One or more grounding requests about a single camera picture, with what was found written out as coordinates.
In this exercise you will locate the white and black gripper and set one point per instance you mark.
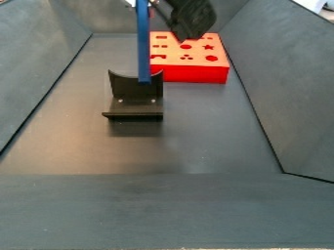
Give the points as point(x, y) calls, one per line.
point(193, 17)

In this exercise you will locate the blue rectangular block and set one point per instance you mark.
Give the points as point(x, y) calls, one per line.
point(142, 9)

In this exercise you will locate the red shape sorting board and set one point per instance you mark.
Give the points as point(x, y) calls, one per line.
point(195, 61)

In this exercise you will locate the black curved fixture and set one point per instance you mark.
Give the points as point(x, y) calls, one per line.
point(135, 100)

